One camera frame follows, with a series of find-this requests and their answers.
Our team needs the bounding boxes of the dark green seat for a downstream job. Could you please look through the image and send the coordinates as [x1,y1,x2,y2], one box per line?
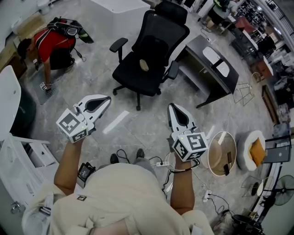
[10,87,37,140]

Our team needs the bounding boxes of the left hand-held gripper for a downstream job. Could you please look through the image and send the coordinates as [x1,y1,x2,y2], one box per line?
[56,94,112,144]

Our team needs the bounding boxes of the person's beige shirt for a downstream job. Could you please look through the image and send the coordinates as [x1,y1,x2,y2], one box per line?
[22,162,215,235]

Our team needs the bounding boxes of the black office chair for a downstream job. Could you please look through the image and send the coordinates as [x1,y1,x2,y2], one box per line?
[109,1,190,112]

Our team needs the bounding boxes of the person's right forearm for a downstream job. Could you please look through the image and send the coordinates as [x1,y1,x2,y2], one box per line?
[170,158,196,216]

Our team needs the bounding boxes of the grey canvas picture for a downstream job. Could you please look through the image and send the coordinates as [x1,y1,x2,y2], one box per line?
[273,123,291,138]

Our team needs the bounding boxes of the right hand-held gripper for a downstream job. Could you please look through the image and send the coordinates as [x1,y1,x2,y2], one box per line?
[168,103,209,162]

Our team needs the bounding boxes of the silver laptop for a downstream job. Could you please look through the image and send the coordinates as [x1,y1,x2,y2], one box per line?
[264,135,292,164]

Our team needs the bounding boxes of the white rounded table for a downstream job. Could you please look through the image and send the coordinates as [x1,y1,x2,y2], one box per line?
[0,65,22,141]

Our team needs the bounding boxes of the beige oval object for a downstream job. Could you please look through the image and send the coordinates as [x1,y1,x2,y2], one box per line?
[139,59,150,72]

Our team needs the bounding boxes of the cardboard box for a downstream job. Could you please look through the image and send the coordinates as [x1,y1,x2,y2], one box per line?
[17,14,48,39]

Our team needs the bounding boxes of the person's grey trousers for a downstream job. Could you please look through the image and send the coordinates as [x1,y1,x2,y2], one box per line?
[132,157,157,175]

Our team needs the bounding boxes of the wire basket stand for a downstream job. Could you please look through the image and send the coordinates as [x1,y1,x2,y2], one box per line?
[241,175,268,198]

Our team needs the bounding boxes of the person's left forearm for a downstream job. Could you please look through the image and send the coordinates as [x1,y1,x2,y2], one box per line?
[54,137,85,196]

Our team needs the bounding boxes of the round wooden side table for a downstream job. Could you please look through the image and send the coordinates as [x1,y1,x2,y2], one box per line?
[199,131,237,177]

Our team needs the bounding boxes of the wire frame rack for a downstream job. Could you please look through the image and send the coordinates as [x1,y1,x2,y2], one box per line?
[233,83,255,106]

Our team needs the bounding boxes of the white round pouf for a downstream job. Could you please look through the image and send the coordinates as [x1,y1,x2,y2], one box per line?
[236,130,267,171]

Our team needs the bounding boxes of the white oval desk pad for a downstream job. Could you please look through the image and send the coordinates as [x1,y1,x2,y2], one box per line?
[202,46,230,78]

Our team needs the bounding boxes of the black standing fan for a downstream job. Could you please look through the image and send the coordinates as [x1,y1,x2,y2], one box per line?
[259,174,294,223]

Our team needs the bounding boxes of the black backpack with goggles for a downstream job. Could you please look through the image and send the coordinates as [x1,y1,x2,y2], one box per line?
[47,17,95,44]

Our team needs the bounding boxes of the black desk stand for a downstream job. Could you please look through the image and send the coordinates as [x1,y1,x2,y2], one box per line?
[210,58,227,69]

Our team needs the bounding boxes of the orange cushion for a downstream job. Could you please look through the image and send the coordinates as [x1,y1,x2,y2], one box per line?
[249,138,266,167]

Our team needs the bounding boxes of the white block counter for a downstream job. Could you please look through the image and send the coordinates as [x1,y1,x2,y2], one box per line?
[89,0,157,48]

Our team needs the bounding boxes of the black waist device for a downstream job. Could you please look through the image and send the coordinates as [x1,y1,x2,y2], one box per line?
[77,162,96,182]

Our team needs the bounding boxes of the black desk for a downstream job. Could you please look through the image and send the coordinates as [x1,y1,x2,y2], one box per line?
[176,34,240,109]

